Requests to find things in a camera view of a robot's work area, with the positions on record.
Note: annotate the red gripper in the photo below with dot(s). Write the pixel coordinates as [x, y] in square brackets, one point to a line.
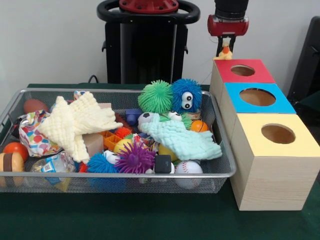
[227, 26]

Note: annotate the yellow plush duck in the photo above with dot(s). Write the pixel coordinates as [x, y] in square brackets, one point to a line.
[225, 53]

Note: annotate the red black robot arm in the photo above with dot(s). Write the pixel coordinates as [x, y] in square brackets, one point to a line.
[231, 8]

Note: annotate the red robot base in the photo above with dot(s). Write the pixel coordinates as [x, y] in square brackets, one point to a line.
[150, 6]

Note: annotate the wooden box with three holes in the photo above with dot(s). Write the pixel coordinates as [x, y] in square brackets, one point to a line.
[275, 180]

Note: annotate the silver mesh bin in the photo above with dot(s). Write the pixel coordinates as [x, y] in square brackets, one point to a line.
[75, 91]

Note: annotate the black upright panel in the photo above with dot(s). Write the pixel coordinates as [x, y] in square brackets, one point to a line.
[307, 62]

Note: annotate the small orange basketball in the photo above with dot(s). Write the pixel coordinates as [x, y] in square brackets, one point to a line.
[199, 126]

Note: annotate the plain green spiky ball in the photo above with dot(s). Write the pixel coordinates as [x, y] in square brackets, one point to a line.
[155, 96]

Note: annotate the dark green table cloth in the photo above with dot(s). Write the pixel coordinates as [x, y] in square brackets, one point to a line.
[312, 100]
[150, 220]

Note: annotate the mint green cloth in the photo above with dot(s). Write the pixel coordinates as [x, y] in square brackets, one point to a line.
[185, 142]

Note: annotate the white baseball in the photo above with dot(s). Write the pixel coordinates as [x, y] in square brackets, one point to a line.
[188, 168]

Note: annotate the purple spiky ball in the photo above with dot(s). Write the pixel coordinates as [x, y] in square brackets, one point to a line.
[136, 158]

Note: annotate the cream yellow cloth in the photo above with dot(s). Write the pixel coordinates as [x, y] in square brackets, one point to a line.
[75, 122]

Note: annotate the blue spiky ball with eyes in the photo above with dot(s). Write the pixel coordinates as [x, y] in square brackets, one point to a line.
[100, 163]

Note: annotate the yellow brown striped bee toy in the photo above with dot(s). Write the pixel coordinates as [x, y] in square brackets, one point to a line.
[11, 162]

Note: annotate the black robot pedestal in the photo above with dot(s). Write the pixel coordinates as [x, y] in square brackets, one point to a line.
[147, 50]

